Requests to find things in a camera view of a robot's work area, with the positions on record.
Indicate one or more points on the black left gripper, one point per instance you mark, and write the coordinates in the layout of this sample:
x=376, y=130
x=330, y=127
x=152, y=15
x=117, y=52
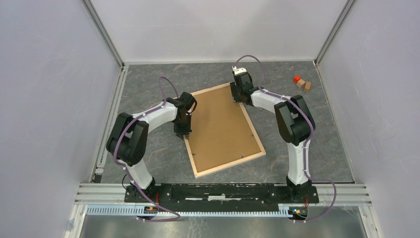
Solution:
x=186, y=131

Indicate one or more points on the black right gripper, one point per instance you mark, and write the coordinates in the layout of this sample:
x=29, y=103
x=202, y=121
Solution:
x=233, y=89

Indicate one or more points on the light wooden picture frame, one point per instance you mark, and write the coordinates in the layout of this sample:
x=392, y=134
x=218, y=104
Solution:
x=229, y=166

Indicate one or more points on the brown cardboard backing board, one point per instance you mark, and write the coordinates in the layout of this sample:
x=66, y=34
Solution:
x=223, y=128

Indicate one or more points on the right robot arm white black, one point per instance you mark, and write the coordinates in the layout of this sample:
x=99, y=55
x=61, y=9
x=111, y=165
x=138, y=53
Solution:
x=294, y=121

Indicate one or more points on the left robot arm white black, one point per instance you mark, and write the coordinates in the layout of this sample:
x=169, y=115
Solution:
x=128, y=138

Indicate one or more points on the red cube block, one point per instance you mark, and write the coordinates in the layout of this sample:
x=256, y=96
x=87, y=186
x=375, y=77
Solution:
x=297, y=79

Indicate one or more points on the small wooden cube block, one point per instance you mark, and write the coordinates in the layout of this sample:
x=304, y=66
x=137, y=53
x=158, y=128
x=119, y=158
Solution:
x=300, y=83

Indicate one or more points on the rectangular wooden block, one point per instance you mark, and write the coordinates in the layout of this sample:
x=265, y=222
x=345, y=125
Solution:
x=307, y=86

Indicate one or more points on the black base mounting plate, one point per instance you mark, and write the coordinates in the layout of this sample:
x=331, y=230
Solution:
x=229, y=197

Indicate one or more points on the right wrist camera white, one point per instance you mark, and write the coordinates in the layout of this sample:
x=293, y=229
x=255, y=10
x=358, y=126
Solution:
x=238, y=70

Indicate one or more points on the aluminium rail with comb strip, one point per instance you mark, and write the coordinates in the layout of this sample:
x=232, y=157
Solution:
x=109, y=199

